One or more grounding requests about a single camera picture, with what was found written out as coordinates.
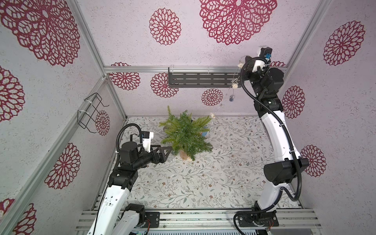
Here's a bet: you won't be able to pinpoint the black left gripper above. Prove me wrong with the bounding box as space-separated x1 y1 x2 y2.
133 145 172 170

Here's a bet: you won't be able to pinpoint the string lights with ornaments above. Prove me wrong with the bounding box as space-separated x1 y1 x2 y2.
210 56 245 120

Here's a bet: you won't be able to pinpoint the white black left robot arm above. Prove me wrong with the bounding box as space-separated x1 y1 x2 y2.
88 142 172 235

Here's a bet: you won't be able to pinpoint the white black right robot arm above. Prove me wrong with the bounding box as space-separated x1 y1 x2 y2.
240 56 309 215

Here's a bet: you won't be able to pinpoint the small green christmas tree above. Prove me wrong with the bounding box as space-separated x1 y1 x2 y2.
160 107 213 161

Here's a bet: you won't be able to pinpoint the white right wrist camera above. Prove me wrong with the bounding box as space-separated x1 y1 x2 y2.
252 46 273 72

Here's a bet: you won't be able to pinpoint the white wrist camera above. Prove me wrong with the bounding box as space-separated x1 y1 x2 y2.
141 131 154 152
252 46 273 72

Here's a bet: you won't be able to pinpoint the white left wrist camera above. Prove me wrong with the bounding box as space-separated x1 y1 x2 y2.
141 131 154 152

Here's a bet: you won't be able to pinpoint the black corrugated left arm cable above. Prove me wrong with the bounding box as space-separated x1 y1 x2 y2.
115 123 143 153

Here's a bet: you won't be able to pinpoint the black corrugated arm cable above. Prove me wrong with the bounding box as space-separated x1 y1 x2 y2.
233 56 303 235
115 123 143 153

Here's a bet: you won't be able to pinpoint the grey metal wall shelf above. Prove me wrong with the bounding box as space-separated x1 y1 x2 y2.
167 68 241 88

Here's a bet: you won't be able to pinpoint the black wire wall basket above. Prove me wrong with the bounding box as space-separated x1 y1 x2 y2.
76 93 110 136

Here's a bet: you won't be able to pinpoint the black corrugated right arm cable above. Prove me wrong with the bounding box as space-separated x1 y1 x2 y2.
233 56 303 235

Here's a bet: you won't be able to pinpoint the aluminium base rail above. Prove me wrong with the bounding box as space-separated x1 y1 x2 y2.
74 208 321 233

